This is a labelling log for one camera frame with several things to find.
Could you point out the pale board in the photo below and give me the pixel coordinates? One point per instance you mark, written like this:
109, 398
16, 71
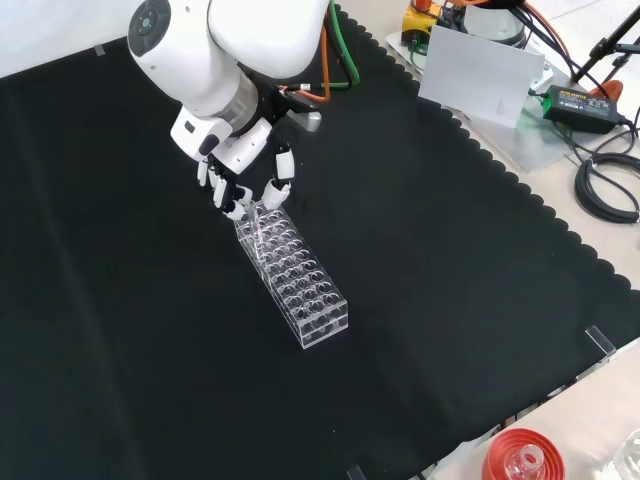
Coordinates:
475, 75

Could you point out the black bench cloth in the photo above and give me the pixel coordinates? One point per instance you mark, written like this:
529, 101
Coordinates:
150, 310

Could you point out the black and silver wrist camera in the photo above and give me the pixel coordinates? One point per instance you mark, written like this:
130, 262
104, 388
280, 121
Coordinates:
300, 117

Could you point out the clear glass flask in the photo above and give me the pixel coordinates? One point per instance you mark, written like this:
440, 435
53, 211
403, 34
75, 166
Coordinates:
525, 462

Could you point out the clear glass test tube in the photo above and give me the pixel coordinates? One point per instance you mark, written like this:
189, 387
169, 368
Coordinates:
254, 226

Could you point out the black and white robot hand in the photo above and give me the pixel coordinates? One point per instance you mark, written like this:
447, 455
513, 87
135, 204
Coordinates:
235, 152

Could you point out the clear glass vessel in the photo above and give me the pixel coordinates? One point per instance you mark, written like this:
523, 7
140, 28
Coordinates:
631, 457

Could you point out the clear acrylic test tube rack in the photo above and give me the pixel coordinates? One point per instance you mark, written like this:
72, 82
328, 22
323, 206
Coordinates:
302, 286

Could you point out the red ribbed round funnel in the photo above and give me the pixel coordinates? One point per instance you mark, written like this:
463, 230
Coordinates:
500, 450

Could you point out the black power adapter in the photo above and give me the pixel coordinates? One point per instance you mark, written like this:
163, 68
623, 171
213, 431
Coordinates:
582, 107

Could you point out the orange clamp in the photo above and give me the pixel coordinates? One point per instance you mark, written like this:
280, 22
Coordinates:
612, 90

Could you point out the black tripod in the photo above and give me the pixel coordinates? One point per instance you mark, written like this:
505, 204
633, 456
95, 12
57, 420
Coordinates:
602, 47

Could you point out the clear plastic cloth clip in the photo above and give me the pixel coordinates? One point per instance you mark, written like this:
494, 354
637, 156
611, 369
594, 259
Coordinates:
600, 342
356, 473
99, 50

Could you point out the yellow stop button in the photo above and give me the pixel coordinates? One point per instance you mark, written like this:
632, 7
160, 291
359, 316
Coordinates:
419, 26

